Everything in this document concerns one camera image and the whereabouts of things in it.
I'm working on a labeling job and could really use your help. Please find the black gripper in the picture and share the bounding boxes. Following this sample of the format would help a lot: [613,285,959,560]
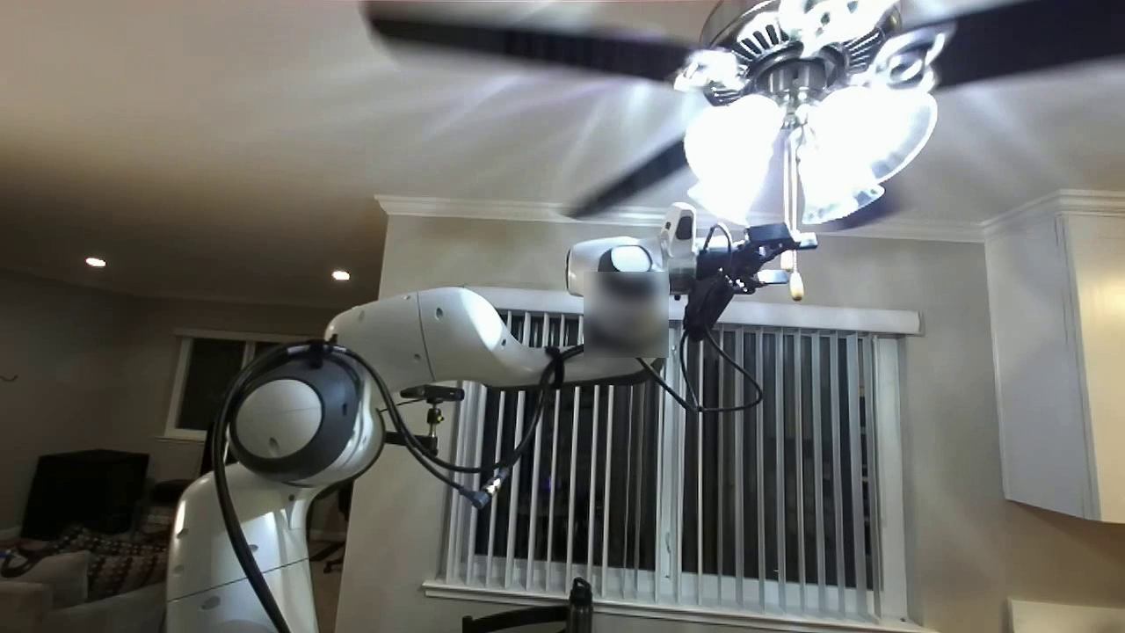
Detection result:
[681,223,823,345]

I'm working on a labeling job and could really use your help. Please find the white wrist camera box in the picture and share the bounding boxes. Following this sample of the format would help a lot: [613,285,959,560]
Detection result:
[659,202,710,282]

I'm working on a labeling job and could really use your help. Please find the dark bladed ceiling fan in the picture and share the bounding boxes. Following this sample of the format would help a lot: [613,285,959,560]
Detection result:
[358,0,1125,235]

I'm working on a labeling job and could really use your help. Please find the white tall wall cabinet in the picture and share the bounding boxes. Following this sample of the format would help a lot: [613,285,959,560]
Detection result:
[980,189,1125,527]

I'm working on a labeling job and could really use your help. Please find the long fan pull chain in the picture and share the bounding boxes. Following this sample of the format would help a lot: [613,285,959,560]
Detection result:
[786,101,815,302]

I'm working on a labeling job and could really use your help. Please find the white object edge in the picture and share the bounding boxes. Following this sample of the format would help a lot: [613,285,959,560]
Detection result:
[1003,594,1125,633]

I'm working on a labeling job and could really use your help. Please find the black television screen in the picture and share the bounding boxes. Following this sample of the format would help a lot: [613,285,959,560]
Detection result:
[17,446,154,547]

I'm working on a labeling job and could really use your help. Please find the dark small window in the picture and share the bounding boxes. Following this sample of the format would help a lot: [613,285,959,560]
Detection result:
[163,331,294,444]

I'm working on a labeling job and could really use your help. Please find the dark bottle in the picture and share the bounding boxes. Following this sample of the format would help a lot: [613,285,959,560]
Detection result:
[568,574,597,633]

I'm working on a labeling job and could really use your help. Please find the grey cushioned couch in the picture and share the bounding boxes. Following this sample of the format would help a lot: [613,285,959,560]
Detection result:
[0,503,182,633]

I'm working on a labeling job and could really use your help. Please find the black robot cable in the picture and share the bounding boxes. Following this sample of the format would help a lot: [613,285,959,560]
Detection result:
[208,317,772,633]

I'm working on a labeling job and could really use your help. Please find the white vertical window blinds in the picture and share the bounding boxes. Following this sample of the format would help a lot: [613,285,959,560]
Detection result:
[424,285,925,625]

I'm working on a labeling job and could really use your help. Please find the frosted glass light shade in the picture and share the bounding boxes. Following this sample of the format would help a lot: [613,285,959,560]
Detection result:
[680,91,793,229]
[794,86,945,231]

